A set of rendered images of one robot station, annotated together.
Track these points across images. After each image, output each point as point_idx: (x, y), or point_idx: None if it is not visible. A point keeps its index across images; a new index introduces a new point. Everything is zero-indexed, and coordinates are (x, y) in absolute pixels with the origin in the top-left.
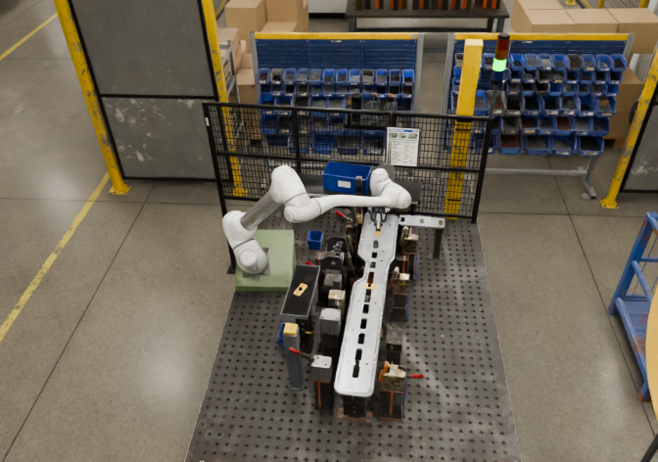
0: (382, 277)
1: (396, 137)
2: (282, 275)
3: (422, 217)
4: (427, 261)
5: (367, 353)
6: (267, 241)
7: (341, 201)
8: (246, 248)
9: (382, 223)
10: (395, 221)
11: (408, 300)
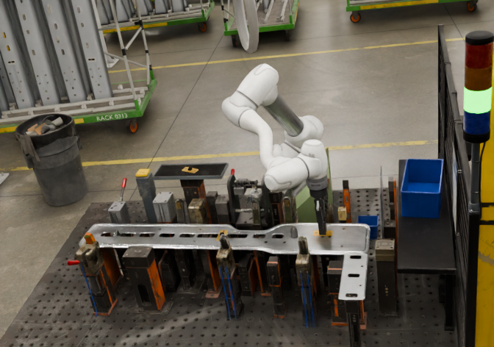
0: (235, 243)
1: (453, 167)
2: None
3: (362, 276)
4: (345, 341)
5: (126, 240)
6: None
7: (259, 131)
8: (275, 145)
9: (316, 222)
10: (350, 250)
11: (224, 290)
